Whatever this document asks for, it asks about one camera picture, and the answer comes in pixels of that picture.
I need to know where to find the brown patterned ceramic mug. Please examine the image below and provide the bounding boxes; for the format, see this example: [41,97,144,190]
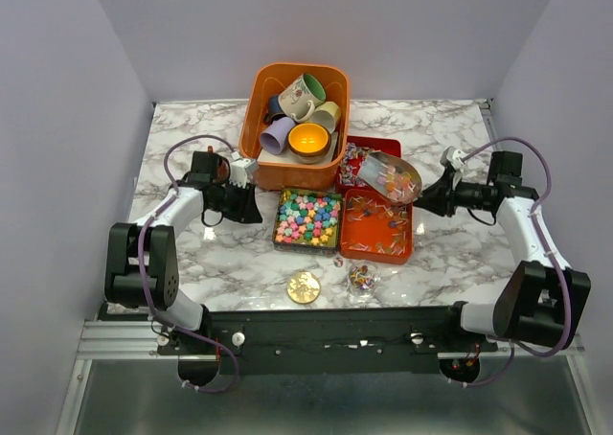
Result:
[206,146,230,184]

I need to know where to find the gold tin of star candies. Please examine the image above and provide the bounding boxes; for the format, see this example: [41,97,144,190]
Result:
[272,188,344,257]

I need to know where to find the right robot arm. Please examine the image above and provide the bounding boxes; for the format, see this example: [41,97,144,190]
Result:
[415,148,591,355]

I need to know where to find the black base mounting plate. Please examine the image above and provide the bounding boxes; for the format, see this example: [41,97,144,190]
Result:
[158,306,497,376]

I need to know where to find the steel candy scoop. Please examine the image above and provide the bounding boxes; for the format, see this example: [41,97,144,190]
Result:
[357,151,422,205]

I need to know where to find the lavender plastic cup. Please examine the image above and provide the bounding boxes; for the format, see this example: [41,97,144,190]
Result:
[259,117,296,155]

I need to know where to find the dark blue mug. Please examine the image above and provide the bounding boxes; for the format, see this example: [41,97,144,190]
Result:
[263,95,285,125]

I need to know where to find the yellow bowl with dark rim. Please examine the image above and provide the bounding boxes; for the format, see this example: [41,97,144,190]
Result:
[287,123,331,161]

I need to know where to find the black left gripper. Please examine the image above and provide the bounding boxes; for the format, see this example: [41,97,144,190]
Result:
[209,178,263,223]

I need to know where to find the red tray of swirl lollipops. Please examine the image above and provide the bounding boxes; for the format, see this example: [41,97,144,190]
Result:
[334,136,401,195]

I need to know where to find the orange tray of clear lollipops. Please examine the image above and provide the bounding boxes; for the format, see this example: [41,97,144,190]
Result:
[339,188,413,265]

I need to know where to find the white floral mug green inside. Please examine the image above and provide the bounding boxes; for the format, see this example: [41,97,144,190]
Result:
[278,73,327,123]

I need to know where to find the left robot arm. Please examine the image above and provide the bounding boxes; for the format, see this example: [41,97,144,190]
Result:
[104,151,262,354]

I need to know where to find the gold round jar lid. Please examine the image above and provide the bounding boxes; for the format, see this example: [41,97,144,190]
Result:
[286,271,321,305]

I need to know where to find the aluminium frame rail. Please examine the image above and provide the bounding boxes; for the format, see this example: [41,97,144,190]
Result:
[57,308,601,434]

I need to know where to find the clear glass jar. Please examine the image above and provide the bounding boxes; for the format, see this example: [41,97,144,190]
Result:
[347,260,381,303]

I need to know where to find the orange plastic bin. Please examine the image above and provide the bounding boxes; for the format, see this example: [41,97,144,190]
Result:
[239,62,350,191]

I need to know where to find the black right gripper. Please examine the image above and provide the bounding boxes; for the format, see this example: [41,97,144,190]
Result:
[414,168,489,218]

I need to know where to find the pale yellow mug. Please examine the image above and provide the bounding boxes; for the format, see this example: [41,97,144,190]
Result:
[309,102,342,133]

